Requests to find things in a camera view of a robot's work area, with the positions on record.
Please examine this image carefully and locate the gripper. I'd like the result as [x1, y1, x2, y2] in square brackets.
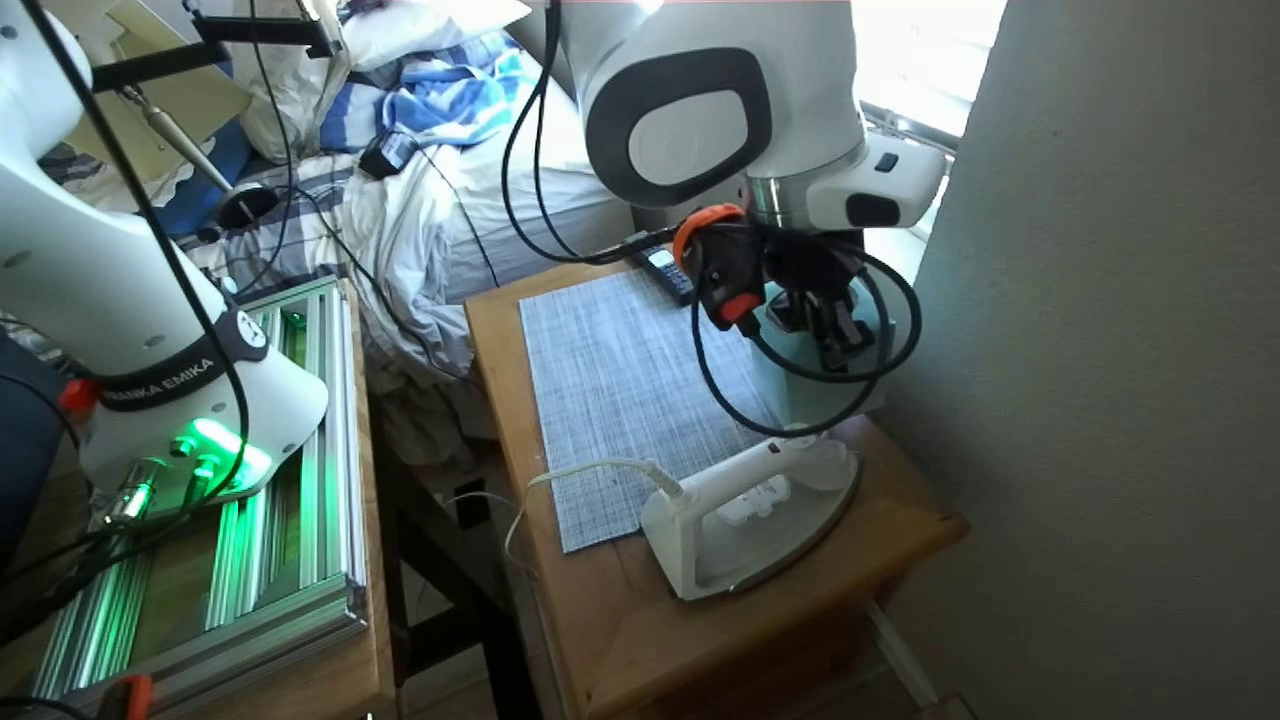
[764, 228, 877, 377]

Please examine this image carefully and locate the pale teal box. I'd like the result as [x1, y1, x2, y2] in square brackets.
[746, 282, 893, 433]

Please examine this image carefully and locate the black handset with screen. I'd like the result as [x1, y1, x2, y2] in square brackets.
[624, 236, 701, 307]

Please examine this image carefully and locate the white clothes iron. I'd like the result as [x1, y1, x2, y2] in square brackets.
[640, 432, 862, 602]

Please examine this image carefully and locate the grey woven placemat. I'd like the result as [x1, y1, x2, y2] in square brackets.
[518, 266, 793, 554]

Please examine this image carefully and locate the window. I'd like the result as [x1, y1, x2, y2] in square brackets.
[850, 0, 1009, 143]

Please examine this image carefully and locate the bed with rumpled bedding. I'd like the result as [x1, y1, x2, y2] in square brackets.
[40, 0, 641, 471]

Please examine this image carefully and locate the black power adapter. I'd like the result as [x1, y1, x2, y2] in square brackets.
[358, 130, 421, 182]

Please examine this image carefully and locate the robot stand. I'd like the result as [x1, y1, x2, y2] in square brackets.
[0, 275, 398, 720]

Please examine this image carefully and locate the beige cardboard sheet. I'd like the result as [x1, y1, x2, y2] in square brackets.
[60, 0, 253, 185]

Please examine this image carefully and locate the orange clamp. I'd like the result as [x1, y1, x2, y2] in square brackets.
[98, 674, 157, 720]

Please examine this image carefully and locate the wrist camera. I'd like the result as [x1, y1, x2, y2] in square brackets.
[694, 222, 769, 329]

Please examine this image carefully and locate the white iron cord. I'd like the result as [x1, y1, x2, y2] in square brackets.
[504, 457, 693, 573]

